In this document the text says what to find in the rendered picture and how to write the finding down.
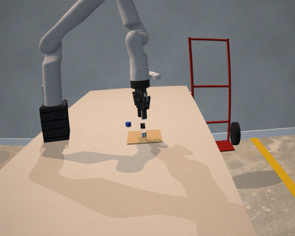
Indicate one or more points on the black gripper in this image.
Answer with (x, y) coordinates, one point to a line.
(140, 96)

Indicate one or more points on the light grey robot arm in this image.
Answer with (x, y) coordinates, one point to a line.
(51, 46)

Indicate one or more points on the tan flat mat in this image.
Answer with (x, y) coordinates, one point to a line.
(153, 136)

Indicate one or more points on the blue die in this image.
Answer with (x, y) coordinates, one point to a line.
(128, 124)

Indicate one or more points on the white die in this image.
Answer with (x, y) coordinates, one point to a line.
(143, 133)

